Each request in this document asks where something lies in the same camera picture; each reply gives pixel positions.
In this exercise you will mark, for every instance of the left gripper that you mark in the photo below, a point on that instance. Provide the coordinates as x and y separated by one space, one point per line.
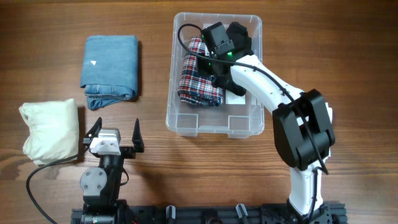
130 152

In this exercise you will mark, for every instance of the red plaid shirt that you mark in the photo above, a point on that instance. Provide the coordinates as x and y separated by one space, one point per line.
197 89

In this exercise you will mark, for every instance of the black garment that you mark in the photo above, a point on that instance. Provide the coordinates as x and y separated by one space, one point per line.
242 47

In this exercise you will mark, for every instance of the white printed t-shirt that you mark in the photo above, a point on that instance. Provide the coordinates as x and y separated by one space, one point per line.
330 114

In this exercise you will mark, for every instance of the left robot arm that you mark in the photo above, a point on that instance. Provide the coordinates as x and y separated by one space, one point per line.
101 184

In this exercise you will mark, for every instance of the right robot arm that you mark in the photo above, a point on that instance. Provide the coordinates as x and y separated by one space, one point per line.
303 133

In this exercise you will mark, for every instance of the clear plastic storage container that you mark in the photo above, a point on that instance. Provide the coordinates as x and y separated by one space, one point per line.
239 116

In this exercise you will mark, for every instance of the folded blue denim jeans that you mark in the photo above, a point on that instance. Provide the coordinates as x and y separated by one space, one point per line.
110 70

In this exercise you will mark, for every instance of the folded cream white cloth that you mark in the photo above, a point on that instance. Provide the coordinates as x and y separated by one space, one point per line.
53 130

